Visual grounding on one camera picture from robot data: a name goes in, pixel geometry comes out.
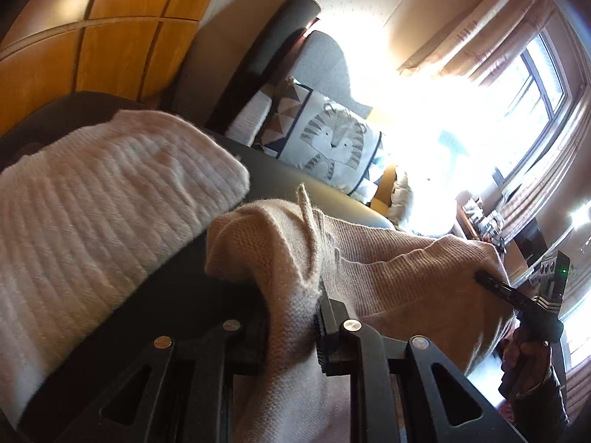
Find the wooden wardrobe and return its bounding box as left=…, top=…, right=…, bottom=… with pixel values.
left=0, top=0, right=236, bottom=134

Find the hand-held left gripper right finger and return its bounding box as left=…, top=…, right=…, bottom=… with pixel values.
left=314, top=286, right=527, bottom=443

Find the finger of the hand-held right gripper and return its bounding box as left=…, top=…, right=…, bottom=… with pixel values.
left=475, top=271, right=539, bottom=311

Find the person's right hand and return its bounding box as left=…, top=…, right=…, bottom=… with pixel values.
left=501, top=327, right=552, bottom=398

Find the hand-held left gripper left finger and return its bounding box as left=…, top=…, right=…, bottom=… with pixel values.
left=48, top=316, right=273, bottom=443

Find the tiger print pillow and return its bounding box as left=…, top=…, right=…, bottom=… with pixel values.
left=252, top=76, right=386, bottom=197

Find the beige knit sweater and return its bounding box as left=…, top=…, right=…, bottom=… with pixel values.
left=205, top=183, right=515, bottom=443

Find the deer print pillow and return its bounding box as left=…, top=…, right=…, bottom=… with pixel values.
left=388, top=168, right=458, bottom=236

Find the white knit sweater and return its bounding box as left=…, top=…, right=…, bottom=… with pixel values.
left=0, top=110, right=251, bottom=430

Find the black television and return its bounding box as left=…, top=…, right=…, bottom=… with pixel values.
left=510, top=217, right=546, bottom=259

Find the cluttered wooden side table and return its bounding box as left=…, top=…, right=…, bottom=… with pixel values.
left=462, top=196, right=506, bottom=241

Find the yellow blue patterned blanket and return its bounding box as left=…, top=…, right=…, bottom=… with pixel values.
left=369, top=127, right=474, bottom=210

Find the grey sofa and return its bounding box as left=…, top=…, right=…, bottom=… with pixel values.
left=203, top=0, right=398, bottom=222

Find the window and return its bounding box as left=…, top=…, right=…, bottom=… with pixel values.
left=480, top=32, right=571, bottom=181
left=561, top=314, right=591, bottom=370

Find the person's right forearm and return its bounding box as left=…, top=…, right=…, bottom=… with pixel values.
left=505, top=360, right=571, bottom=443

